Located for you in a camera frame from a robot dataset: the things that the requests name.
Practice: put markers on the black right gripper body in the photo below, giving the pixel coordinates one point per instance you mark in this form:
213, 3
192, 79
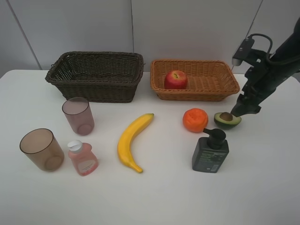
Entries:
262, 79

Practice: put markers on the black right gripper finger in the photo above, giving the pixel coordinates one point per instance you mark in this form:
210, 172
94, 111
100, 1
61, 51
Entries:
252, 109
240, 108

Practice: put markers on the halved avocado with pit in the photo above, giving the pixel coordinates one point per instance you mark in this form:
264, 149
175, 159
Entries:
225, 120

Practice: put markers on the peeled orange tangerine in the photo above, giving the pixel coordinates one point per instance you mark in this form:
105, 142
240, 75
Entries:
195, 120

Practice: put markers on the dark green pump bottle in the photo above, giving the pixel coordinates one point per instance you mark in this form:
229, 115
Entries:
210, 152

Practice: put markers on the red apple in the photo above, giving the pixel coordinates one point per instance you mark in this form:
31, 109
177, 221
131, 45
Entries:
176, 79

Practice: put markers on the yellow banana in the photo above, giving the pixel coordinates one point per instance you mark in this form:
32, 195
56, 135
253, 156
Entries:
129, 134

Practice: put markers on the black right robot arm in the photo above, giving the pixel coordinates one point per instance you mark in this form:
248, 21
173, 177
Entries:
287, 56

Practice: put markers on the light orange wicker basket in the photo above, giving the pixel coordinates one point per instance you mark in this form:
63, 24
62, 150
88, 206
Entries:
207, 80

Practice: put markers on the dark brown wicker basket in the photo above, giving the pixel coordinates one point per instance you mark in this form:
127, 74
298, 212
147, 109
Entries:
102, 77

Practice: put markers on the purple translucent plastic cup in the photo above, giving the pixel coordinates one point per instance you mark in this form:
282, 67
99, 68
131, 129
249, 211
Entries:
78, 113

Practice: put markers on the pink liquid bottle white cap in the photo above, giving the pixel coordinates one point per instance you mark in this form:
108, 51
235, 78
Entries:
82, 157

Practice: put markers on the brown translucent plastic cup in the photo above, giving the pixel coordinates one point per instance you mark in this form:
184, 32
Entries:
42, 148

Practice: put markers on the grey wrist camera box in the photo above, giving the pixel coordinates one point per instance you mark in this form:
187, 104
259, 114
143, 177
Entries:
242, 51

